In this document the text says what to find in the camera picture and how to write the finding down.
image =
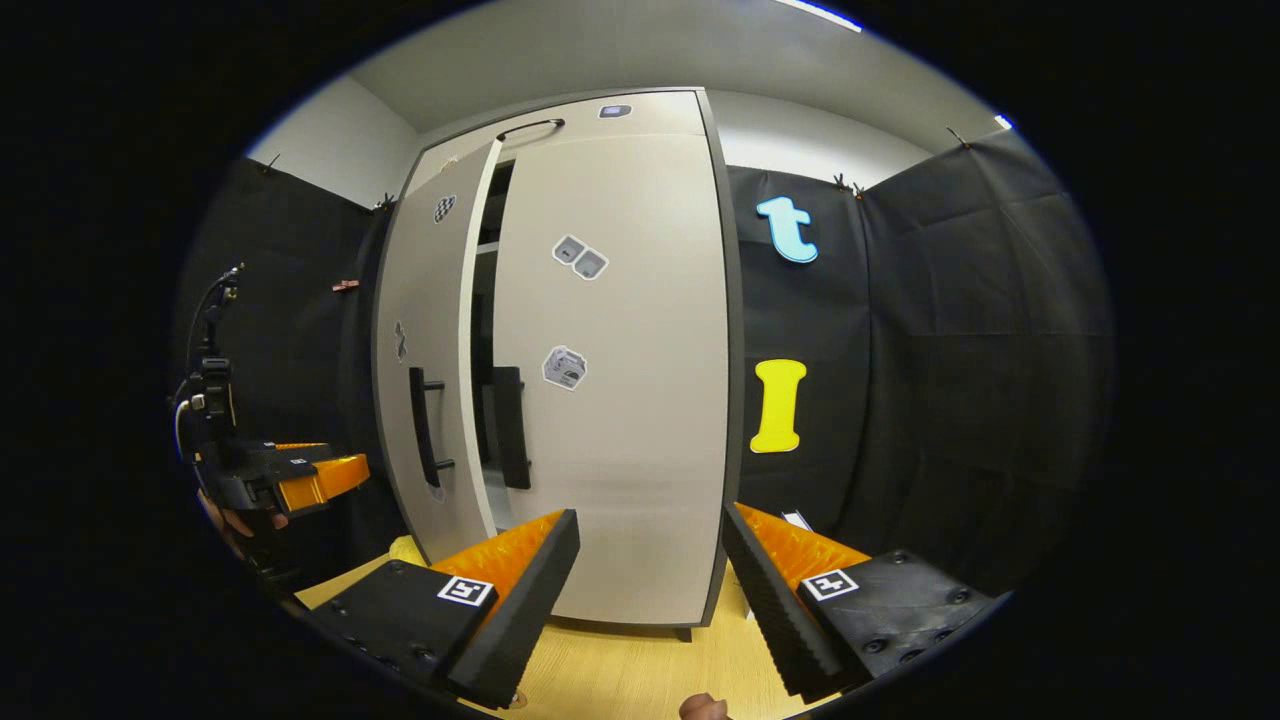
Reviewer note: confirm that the black backdrop cloth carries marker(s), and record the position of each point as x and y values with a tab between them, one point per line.
950	380
290	350

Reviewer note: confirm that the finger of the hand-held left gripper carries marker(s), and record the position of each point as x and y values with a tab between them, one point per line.
325	482
290	452

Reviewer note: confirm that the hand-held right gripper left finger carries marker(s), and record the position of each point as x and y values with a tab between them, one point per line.
515	620

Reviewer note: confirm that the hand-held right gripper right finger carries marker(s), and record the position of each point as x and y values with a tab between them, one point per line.
770	610

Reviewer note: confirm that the grey cabinet drawer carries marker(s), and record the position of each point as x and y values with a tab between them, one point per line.
650	115

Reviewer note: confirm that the grey cabinet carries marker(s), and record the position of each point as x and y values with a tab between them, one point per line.
736	400

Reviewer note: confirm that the grey cabinet door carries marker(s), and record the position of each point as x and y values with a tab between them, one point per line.
620	450
430	300

